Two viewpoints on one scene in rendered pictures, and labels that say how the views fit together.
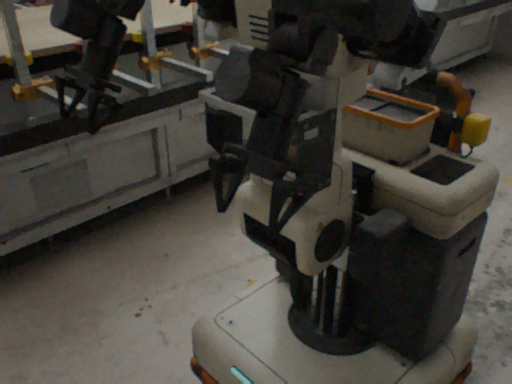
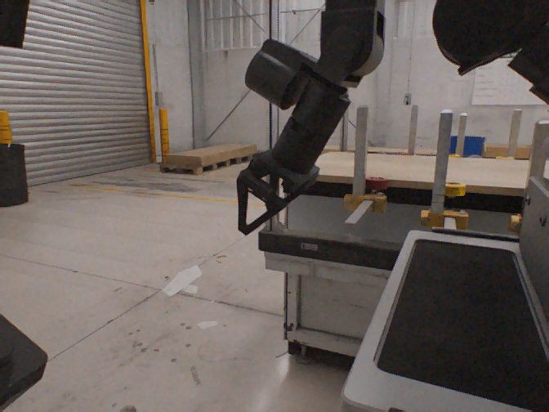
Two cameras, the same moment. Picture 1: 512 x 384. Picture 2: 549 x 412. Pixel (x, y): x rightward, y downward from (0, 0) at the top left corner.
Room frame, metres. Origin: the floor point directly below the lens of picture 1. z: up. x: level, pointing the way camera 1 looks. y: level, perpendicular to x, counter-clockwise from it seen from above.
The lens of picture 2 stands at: (0.70, -0.18, 1.15)
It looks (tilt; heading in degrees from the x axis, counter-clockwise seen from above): 14 degrees down; 68
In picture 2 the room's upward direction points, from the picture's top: straight up
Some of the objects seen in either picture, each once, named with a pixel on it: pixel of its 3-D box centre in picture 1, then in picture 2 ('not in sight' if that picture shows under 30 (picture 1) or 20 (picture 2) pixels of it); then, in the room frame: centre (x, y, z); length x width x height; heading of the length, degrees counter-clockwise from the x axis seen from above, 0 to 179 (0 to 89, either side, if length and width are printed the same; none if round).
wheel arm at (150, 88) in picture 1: (117, 77); not in sight; (1.78, 0.49, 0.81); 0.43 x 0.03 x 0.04; 45
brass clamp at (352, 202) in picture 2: not in sight; (364, 202); (1.49, 0.92, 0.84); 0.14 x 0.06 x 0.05; 135
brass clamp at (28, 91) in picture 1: (33, 90); (443, 219); (1.66, 0.74, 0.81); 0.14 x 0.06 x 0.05; 135
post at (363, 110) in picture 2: not in sight; (359, 178); (1.47, 0.94, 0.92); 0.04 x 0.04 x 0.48; 45
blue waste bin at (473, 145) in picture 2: not in sight; (464, 158); (5.86, 4.49, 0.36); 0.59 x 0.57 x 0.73; 45
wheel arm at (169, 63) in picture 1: (173, 65); not in sight; (1.96, 0.31, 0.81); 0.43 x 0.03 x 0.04; 45
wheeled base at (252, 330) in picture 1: (331, 347); not in sight; (1.12, -0.25, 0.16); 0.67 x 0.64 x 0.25; 133
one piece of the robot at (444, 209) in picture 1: (364, 221); not in sight; (1.19, -0.31, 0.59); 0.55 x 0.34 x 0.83; 43
